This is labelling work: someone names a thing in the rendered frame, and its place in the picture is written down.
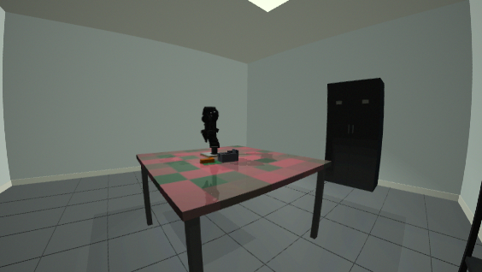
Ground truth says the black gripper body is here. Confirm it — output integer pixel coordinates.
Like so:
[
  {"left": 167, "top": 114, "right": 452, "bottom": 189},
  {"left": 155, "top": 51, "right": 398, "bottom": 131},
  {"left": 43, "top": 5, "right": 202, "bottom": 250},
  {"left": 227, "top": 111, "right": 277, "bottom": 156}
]
[{"left": 201, "top": 123, "right": 216, "bottom": 135}]

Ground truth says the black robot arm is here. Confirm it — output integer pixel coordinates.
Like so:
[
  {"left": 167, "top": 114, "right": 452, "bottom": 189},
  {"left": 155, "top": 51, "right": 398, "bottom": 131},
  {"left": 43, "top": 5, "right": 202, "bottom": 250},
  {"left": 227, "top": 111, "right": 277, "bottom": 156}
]
[{"left": 202, "top": 106, "right": 220, "bottom": 155}]

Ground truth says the orange l-shaped part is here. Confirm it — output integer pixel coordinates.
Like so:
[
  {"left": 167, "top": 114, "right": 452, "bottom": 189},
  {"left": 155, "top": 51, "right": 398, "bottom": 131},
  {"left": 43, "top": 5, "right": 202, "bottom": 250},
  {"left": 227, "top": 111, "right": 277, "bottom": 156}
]
[{"left": 200, "top": 157, "right": 215, "bottom": 163}]

